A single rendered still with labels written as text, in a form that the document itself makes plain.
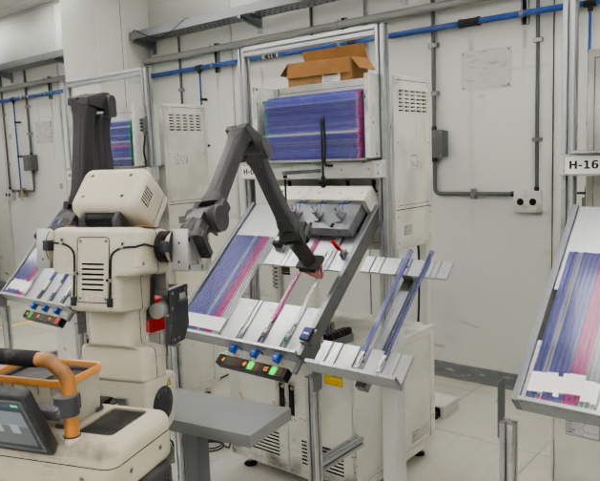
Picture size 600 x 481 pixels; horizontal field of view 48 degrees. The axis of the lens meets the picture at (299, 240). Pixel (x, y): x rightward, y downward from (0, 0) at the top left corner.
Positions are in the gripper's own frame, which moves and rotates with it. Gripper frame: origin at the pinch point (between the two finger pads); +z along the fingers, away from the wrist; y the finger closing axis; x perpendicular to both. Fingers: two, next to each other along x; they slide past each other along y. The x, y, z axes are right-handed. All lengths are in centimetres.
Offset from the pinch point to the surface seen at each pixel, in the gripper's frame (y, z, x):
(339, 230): -1.1, -4.1, -19.7
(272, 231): 38.1, 1.1, -21.4
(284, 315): 7.0, 0.9, 18.7
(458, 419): -2, 146, -19
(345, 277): -10.0, 2.0, -2.3
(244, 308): 27.9, 1.1, 18.6
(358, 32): -1, -50, -83
